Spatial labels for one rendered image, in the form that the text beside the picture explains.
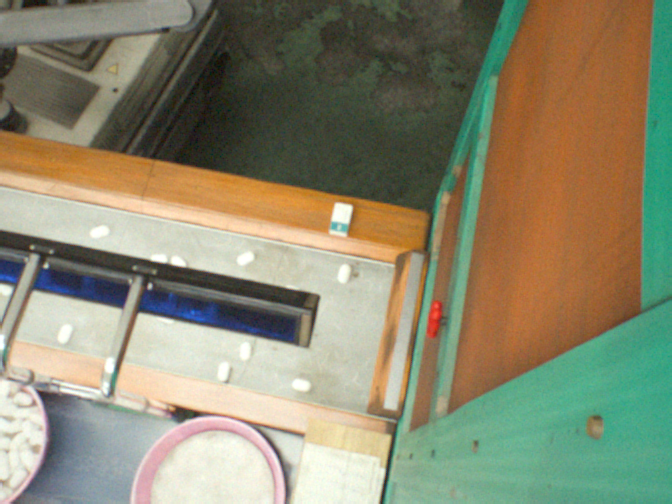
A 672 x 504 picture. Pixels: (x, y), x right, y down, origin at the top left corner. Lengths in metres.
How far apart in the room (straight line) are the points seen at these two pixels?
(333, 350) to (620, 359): 1.01
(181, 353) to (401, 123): 1.30
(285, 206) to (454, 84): 1.22
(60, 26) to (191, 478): 0.80
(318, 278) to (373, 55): 1.31
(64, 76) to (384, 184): 1.02
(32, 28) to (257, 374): 0.70
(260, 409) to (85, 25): 0.71
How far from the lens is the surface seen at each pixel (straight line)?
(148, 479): 1.24
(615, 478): 0.22
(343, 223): 1.23
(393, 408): 1.07
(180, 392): 1.21
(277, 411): 1.17
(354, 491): 1.15
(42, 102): 1.90
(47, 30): 1.16
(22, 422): 1.34
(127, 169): 1.38
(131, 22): 1.12
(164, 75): 1.97
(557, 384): 0.28
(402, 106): 2.29
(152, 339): 1.26
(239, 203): 1.29
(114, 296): 0.94
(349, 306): 1.22
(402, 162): 2.18
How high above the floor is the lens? 1.93
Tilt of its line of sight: 71 degrees down
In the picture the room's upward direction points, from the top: 2 degrees counter-clockwise
